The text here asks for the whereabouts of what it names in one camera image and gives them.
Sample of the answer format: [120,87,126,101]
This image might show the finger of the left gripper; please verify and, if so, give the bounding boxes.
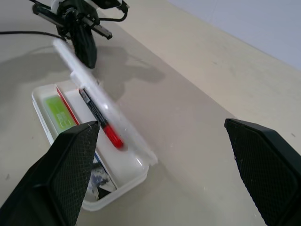
[70,23,91,69]
[82,23,98,69]

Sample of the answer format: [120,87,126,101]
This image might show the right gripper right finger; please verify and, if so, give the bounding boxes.
[224,118,301,226]

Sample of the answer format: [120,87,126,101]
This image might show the black marker with red cap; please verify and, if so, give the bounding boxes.
[78,89,124,149]

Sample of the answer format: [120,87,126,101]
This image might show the white plastic pencil case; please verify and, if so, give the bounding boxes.
[31,38,158,212]

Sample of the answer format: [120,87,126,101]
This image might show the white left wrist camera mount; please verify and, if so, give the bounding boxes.
[50,0,126,11]

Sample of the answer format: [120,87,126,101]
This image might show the black left gripper cable loop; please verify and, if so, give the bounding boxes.
[97,4,131,23]

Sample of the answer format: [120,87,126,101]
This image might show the green ruler box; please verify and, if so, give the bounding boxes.
[42,95,77,133]

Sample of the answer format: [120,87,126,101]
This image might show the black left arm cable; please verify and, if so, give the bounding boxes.
[0,30,62,39]

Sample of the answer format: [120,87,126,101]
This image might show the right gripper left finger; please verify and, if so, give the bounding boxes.
[0,121,100,226]

